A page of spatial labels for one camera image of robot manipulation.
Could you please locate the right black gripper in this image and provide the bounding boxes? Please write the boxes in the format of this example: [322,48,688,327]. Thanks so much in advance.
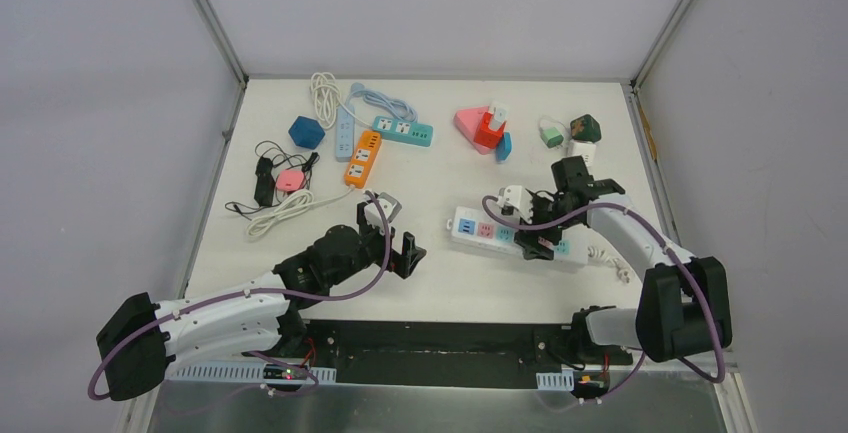
[514,191,580,260]

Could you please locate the white multicolour power strip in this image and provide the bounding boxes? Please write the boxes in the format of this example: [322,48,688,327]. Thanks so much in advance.
[446,206,589,269]

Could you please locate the light green plug charger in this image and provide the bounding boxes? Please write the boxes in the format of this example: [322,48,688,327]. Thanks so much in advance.
[537,115,567,149]

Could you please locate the white tiger cube adapter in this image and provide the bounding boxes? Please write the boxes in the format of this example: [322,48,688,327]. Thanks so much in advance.
[567,139,597,167]

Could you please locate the dark green dragon cube adapter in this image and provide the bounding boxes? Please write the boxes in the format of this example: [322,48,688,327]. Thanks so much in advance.
[569,114,602,143]

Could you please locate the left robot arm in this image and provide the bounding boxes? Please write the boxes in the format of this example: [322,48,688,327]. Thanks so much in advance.
[87,195,427,402]

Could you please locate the blue small adapter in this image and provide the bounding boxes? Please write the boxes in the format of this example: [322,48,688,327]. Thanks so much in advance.
[495,132,512,163]

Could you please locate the orange power strip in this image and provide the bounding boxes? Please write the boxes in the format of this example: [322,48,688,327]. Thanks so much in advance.
[343,130,382,189]

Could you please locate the red cube adapter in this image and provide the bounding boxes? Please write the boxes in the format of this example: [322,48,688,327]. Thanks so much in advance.
[473,112,506,149]

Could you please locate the teal power strip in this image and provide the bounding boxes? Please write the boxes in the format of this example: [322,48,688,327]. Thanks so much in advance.
[371,116,434,147]

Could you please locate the white charger on red cube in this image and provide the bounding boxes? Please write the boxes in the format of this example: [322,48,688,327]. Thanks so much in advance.
[488,101,509,129]

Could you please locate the pink triangular power strip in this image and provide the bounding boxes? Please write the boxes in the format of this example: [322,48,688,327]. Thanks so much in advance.
[453,106,494,155]

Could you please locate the pink round adapter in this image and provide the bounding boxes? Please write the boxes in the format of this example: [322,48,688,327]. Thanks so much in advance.
[275,169,306,193]

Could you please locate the light blue power strip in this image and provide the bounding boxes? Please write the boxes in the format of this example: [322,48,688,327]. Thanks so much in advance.
[334,106,355,162]

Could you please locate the blue cube adapter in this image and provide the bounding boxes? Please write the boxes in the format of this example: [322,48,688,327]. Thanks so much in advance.
[288,116,325,150]

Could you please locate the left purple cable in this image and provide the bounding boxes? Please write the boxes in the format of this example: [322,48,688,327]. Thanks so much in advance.
[87,191,394,403]

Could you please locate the purple cable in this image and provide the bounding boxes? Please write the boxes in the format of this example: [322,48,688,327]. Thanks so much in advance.
[87,191,394,403]
[481,194,728,411]

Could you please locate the white cable of orange strip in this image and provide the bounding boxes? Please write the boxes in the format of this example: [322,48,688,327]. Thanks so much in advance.
[244,184,356,240]

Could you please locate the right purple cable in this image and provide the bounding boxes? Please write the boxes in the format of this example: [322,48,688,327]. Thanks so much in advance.
[481,194,728,411]

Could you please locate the light blue cable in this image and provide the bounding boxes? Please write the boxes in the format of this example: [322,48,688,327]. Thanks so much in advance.
[347,82,419,125]

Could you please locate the black power adapter with cable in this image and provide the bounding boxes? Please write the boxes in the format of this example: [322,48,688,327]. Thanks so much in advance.
[224,140,320,219]

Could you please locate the white coiled cable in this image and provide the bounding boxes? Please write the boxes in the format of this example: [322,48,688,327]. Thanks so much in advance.
[309,72,342,131]

